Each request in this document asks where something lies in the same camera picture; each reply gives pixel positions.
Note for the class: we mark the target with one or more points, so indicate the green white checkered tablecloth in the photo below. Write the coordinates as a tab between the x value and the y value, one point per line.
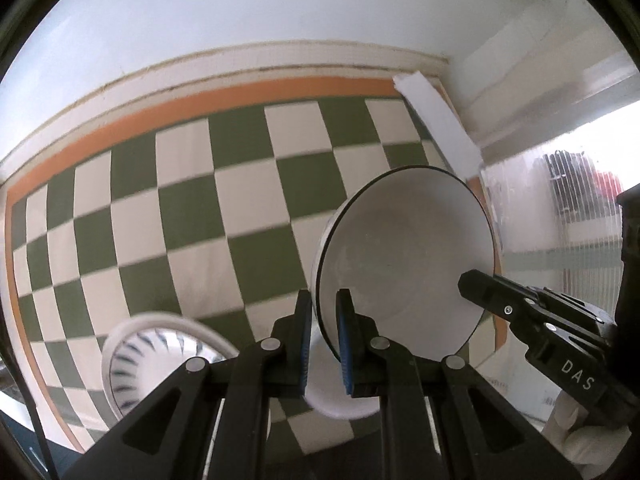
190	210

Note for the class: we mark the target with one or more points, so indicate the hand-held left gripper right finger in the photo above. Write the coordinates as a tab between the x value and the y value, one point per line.
345	355

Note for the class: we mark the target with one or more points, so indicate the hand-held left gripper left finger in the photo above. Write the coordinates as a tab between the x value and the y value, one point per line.
302	345

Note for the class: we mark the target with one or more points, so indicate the folded white paper towel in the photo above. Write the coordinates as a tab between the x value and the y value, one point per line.
440	120

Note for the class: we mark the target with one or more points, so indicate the white bowl dark rim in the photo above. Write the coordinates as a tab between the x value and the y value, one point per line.
410	250

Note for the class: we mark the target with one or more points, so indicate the white plate pink floral print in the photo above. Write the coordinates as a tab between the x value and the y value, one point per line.
150	321

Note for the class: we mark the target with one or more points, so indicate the person's right hand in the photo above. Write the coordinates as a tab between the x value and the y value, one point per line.
585	450

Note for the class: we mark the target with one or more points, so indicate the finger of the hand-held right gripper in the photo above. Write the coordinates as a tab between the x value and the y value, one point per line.
631	260
495	297

